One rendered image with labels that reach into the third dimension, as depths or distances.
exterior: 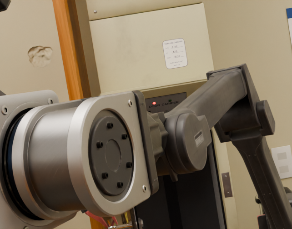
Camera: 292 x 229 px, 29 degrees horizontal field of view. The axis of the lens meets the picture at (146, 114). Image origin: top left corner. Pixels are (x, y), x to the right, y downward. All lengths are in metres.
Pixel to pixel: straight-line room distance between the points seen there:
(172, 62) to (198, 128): 0.83
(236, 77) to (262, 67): 1.02
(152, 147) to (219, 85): 0.35
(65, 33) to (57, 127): 0.96
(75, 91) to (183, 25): 0.35
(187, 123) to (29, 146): 0.24
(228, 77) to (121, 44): 0.61
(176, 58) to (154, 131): 0.93
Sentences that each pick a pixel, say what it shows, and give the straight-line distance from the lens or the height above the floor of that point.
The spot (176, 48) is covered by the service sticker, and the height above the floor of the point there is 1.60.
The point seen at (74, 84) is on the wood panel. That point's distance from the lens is 1.49.
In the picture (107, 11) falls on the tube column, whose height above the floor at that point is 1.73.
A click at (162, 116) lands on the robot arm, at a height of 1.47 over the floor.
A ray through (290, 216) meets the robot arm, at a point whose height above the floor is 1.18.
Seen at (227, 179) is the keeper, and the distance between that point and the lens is 1.62.
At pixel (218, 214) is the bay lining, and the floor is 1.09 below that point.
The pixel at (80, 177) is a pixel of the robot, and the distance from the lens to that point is 0.52.
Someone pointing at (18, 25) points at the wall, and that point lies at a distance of 2.05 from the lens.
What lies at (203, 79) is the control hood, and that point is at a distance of 1.48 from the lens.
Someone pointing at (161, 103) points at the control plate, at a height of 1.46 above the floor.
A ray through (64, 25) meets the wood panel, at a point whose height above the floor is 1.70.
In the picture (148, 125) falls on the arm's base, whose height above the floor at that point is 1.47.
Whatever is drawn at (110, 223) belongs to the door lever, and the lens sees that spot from 1.36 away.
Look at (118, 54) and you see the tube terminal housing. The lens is 1.58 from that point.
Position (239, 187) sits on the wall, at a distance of 2.08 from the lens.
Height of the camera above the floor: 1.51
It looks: 3 degrees down
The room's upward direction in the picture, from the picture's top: 9 degrees counter-clockwise
